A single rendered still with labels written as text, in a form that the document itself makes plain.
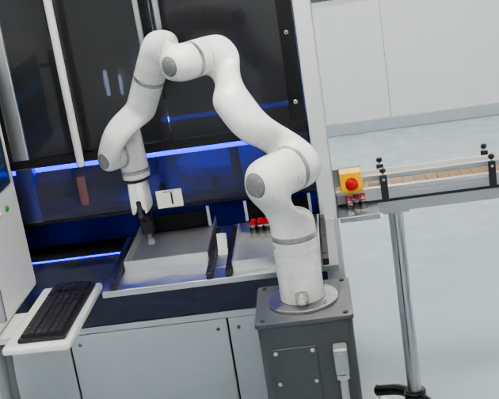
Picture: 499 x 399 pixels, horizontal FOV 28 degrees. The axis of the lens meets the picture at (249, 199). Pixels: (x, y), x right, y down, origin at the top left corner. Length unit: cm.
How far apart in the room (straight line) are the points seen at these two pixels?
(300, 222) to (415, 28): 533
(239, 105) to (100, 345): 122
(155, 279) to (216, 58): 71
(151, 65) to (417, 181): 105
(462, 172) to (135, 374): 131
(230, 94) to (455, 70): 540
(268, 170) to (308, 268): 30
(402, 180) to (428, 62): 445
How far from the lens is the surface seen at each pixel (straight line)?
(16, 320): 312
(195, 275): 294
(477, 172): 339
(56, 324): 293
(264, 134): 259
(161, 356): 346
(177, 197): 323
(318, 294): 265
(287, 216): 254
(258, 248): 307
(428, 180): 335
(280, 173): 248
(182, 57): 259
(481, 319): 451
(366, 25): 776
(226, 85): 261
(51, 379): 357
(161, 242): 326
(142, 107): 285
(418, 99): 789
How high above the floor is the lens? 192
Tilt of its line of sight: 17 degrees down
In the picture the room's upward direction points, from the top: 9 degrees counter-clockwise
